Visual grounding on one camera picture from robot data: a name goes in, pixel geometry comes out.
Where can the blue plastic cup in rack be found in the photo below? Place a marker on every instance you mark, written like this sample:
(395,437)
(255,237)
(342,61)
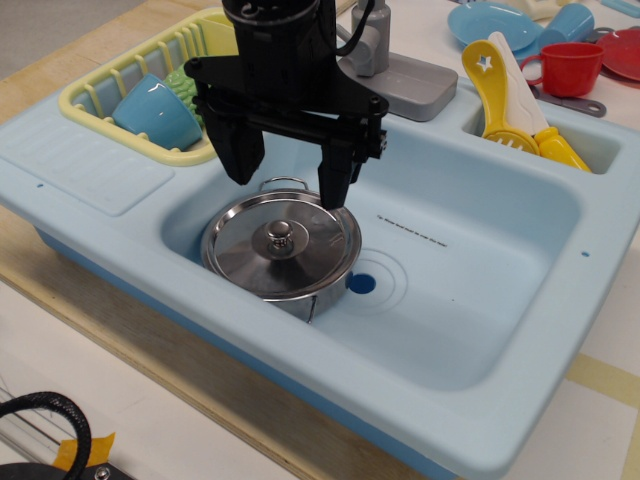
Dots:
(153,109)

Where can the blue plastic tumbler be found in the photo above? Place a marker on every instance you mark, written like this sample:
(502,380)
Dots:
(574,22)

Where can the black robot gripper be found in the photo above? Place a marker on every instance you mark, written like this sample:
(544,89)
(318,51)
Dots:
(285,79)

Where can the pale yellow dish rack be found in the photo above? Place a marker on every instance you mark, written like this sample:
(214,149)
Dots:
(91,100)

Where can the shiny steel pot lid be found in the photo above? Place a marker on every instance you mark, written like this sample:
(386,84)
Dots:
(280,252)

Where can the red plastic plate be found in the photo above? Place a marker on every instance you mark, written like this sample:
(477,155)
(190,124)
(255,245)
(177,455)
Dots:
(621,53)

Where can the grey plastic utensil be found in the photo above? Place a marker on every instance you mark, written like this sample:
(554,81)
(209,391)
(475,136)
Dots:
(586,106)

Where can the grey toy faucet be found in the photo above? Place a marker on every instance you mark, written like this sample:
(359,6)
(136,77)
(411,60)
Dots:
(415,89)

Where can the light blue toy sink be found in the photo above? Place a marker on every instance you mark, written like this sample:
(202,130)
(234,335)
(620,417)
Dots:
(436,315)

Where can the small stainless steel pot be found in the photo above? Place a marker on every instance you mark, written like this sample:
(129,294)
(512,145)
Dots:
(300,260)

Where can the green ridged plastic toy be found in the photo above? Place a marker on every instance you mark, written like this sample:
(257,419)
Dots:
(185,89)

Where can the blue plastic plate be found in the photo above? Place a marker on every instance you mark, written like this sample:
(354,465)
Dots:
(478,20)

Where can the white and yellow toy knife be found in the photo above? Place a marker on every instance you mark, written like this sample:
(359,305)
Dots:
(524,113)

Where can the red plastic cup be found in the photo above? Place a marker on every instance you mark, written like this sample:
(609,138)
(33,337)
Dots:
(568,69)

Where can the yellow slotted toy spatula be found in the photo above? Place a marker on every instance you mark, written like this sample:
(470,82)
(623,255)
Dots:
(485,67)

